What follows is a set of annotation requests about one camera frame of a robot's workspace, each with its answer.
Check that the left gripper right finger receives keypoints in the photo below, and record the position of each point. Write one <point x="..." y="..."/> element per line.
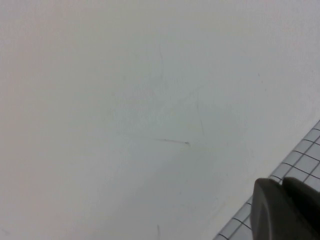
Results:
<point x="308" y="215"/>

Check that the white black-grid tablecloth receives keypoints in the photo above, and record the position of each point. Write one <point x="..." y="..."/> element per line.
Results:
<point x="300" y="155"/>

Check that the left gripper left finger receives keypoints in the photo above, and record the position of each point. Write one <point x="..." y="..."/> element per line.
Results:
<point x="270" y="212"/>

